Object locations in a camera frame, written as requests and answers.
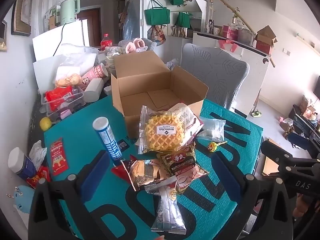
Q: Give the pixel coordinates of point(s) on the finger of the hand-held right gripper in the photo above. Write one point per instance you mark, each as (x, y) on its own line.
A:
(277, 152)

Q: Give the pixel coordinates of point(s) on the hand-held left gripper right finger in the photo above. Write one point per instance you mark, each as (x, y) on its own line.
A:
(230, 177)

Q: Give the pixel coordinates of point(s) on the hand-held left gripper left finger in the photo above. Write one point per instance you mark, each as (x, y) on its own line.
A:
(96, 177)

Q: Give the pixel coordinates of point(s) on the red candy wrapper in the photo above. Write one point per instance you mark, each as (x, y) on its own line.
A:
(117, 172)

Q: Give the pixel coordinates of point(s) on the blue tablet tube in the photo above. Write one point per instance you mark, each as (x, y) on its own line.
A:
(107, 140)

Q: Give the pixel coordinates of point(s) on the red triangle snack packet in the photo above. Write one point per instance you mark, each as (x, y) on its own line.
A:
(145, 172)

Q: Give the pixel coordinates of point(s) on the brown cereal packet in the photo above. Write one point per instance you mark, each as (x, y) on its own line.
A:
(182, 162)

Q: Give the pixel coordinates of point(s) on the silver snack packet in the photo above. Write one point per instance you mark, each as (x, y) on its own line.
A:
(167, 212)

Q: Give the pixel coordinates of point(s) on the white drink mix pouch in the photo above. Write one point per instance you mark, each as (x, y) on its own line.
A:
(186, 118)

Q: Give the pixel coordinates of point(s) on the waffle packet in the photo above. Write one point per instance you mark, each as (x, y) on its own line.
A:
(165, 130)

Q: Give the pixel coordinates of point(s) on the person's right hand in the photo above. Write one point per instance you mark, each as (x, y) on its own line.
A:
(302, 206)

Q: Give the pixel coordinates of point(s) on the yellow lollipop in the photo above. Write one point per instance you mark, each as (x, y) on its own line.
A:
(213, 146)

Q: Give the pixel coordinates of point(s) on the red sachet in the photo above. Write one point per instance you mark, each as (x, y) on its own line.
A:
(58, 157)

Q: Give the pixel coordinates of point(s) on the clear zip bag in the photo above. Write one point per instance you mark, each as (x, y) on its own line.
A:
(212, 128)

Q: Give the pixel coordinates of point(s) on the red plastic bag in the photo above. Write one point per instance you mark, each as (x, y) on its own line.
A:
(41, 176)

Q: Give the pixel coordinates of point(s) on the teal bubble mat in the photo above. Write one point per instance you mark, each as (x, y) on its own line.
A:
(82, 122)

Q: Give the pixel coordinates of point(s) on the crumpled white tissue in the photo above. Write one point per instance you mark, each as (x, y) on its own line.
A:
(37, 152)

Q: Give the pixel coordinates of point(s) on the yellow lemon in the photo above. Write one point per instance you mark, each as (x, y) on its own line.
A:
(45, 124)

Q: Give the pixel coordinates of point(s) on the light blue round toy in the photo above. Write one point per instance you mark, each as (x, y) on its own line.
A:
(23, 197)

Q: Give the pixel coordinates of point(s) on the white lid blue jar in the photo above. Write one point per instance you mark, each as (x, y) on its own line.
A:
(21, 165)

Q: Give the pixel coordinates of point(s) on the clear plastic container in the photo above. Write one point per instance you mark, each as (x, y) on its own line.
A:
(75, 102)

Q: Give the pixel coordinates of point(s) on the white tissue pack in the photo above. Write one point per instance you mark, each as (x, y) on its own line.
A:
(93, 90)

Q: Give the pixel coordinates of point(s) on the pink panda cup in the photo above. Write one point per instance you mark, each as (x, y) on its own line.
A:
(87, 80)

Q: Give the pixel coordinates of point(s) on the grey covered chair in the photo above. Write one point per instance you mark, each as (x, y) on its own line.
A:
(215, 72)

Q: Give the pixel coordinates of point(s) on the bag of round buns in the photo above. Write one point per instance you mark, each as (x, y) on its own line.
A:
(67, 78)

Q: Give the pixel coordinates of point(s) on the pink paper cup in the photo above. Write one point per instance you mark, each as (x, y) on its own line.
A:
(100, 71)

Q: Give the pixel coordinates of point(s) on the small open cardboard box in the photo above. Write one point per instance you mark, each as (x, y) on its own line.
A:
(265, 42)

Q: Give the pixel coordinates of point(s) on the white foam board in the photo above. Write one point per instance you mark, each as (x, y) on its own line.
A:
(47, 70)

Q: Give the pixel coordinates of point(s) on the red gift box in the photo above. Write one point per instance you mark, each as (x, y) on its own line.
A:
(230, 32)

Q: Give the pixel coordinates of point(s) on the cola bottle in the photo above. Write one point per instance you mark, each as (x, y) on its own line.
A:
(106, 42)

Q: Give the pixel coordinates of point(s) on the pink plush slippers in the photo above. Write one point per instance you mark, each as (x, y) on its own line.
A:
(136, 45)

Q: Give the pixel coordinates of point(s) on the bamboo branch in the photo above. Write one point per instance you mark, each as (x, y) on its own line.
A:
(240, 17)

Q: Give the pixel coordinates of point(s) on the brown door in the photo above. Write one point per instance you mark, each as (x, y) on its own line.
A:
(93, 27)

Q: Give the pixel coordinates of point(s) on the tall glass bottle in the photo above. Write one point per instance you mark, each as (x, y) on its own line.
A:
(210, 15)

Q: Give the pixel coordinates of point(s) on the blue plastic bag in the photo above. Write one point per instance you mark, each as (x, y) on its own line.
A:
(130, 27)

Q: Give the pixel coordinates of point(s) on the patterned cloth bag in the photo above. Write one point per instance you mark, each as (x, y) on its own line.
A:
(157, 33)

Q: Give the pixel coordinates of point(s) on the green electric kettle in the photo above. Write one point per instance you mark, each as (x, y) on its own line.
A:
(68, 11)

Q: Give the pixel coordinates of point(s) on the large green tote bag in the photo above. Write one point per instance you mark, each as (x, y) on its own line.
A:
(156, 16)

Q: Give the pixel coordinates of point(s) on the dark framed picture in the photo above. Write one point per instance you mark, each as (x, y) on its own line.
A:
(22, 10)

